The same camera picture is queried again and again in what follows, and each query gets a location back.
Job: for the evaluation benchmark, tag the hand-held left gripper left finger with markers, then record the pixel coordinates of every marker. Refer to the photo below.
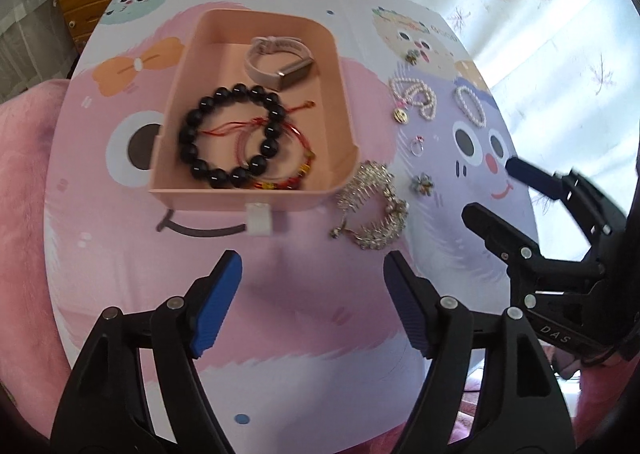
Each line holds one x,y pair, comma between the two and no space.
216,306

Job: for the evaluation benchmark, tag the small flower earring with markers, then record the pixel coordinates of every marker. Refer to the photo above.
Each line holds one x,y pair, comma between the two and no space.
412,57

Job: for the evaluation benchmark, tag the pink smart band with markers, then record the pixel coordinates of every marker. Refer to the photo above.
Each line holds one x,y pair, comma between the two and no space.
295,71

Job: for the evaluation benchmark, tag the white floral curtain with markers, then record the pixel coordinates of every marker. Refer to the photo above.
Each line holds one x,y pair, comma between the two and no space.
525,9

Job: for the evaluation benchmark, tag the sheer white net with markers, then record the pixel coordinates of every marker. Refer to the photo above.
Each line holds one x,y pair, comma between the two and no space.
25,34

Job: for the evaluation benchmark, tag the flower brooch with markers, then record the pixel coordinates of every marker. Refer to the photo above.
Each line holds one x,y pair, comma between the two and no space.
422,184

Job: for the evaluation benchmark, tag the pink plastic tray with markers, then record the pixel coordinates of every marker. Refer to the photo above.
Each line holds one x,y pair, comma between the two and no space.
220,59

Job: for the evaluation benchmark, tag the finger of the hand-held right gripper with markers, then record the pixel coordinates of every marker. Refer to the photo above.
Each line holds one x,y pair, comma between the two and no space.
530,176
495,231

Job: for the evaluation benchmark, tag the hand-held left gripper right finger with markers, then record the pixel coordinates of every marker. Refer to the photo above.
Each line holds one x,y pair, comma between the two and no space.
409,306

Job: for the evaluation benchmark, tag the pink translucent bangle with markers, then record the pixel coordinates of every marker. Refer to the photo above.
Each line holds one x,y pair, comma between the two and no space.
240,149

